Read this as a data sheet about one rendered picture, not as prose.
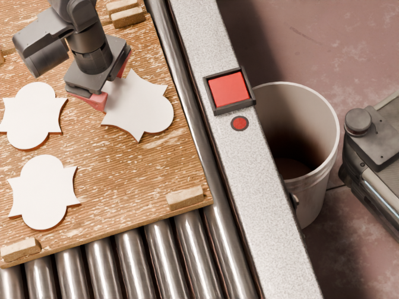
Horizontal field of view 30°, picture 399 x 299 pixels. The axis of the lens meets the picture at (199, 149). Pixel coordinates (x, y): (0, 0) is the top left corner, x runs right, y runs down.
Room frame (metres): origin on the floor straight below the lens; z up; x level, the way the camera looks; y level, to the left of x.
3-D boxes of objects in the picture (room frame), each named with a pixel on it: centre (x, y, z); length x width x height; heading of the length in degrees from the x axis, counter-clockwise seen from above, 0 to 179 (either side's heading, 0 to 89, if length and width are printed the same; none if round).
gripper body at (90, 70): (0.74, 0.13, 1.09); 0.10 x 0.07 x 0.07; 147
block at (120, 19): (0.92, 0.08, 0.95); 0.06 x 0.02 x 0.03; 96
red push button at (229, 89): (0.73, -0.07, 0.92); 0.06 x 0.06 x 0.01; 5
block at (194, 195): (0.53, 0.04, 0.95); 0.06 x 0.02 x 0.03; 96
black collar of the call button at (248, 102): (0.73, -0.07, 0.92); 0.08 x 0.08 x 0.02; 5
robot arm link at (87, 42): (0.74, 0.14, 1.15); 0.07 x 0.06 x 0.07; 114
